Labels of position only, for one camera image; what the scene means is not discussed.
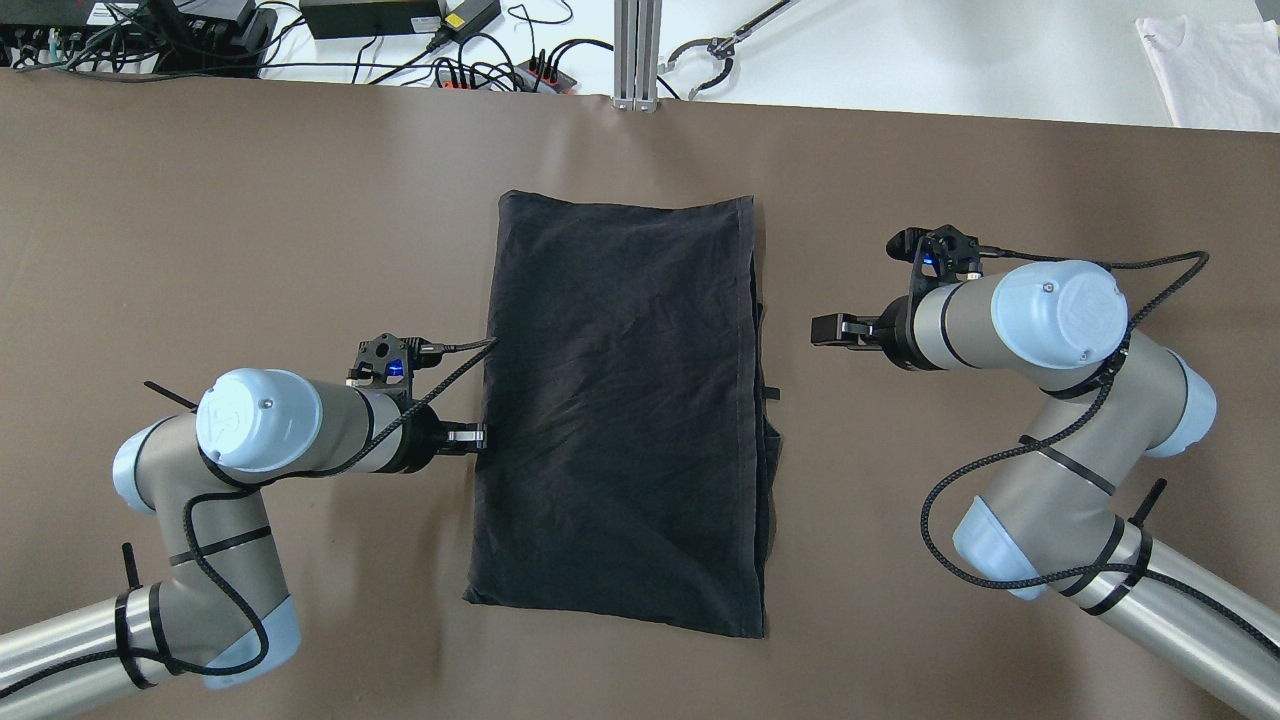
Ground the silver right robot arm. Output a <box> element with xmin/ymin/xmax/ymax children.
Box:
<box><xmin>810</xmin><ymin>256</ymin><xmax>1277</xmax><ymax>719</ymax></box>

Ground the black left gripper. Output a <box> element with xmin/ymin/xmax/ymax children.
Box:
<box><xmin>396</xmin><ymin>405</ymin><xmax>489</xmax><ymax>473</ymax></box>

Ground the black printed t-shirt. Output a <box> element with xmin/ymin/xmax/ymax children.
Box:
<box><xmin>465</xmin><ymin>191</ymin><xmax>781</xmax><ymax>639</ymax></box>

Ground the metal grabber tool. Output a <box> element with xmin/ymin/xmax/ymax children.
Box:
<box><xmin>657</xmin><ymin>1</ymin><xmax>797</xmax><ymax>101</ymax></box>

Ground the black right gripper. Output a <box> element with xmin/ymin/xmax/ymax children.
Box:
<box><xmin>810</xmin><ymin>296</ymin><xmax>925</xmax><ymax>372</ymax></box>

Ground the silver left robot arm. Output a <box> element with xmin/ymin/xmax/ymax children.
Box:
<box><xmin>3</xmin><ymin>369</ymin><xmax>486</xmax><ymax>719</ymax></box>

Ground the red grey power strip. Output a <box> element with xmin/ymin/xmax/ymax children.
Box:
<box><xmin>420</xmin><ymin>59</ymin><xmax>580</xmax><ymax>95</ymax></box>

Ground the aluminium frame post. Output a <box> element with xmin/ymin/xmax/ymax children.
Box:
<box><xmin>611</xmin><ymin>0</ymin><xmax>663</xmax><ymax>113</ymax></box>

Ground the white folded t-shirt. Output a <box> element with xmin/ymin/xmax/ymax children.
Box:
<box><xmin>1134</xmin><ymin>15</ymin><xmax>1279</xmax><ymax>133</ymax></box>

